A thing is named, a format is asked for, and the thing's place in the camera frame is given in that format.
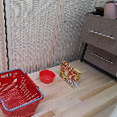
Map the pink mug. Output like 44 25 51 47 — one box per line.
102 0 117 20

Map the wooden drawer cabinet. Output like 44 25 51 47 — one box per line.
76 5 117 82

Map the red yellow snack box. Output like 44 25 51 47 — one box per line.
57 60 84 90

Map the red plastic bowl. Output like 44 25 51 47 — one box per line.
38 68 58 85

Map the red shopping basket blue rim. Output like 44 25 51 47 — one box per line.
0 67 47 117

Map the silver bar drawer handle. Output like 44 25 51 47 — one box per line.
87 28 117 41
89 51 116 65

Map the black vertical screen post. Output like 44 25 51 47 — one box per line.
0 0 15 72

